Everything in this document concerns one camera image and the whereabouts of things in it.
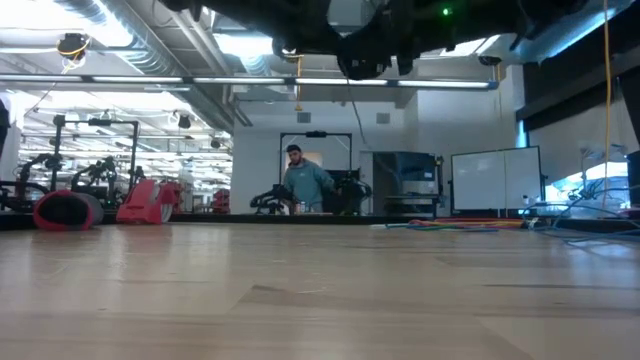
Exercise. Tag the whiteboard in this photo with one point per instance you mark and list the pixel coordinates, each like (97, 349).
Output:
(495, 177)

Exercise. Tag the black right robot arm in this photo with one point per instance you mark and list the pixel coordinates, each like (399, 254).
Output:
(500, 15)

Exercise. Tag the black hanging camera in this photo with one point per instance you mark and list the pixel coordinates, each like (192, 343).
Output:
(184, 122)

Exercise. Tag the black equipment cabinet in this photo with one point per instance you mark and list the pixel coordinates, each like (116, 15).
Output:
(405, 180)

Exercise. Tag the grey wall vent grille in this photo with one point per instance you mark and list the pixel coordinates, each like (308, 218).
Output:
(383, 118)
(303, 118)

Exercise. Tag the person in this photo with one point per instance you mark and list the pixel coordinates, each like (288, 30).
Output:
(305, 182)

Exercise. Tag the black aluminium table frame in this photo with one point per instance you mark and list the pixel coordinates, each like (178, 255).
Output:
(250, 218)

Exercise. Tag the long ceiling light bar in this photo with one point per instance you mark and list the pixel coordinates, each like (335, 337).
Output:
(240, 80)

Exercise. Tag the black ceiling dome camera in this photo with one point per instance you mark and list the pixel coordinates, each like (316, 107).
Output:
(489, 60)

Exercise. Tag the red workshop equipment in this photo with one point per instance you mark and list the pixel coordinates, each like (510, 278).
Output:
(221, 201)

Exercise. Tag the silver ventilation duct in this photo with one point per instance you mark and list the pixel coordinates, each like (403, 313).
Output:
(150, 55)

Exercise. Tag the red tape dispenser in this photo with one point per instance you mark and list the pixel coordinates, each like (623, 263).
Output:
(148, 201)

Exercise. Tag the grey tube with red rim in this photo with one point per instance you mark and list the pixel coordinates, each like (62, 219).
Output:
(67, 212)

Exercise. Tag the clear plastic bin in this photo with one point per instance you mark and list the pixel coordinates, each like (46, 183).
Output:
(595, 207)

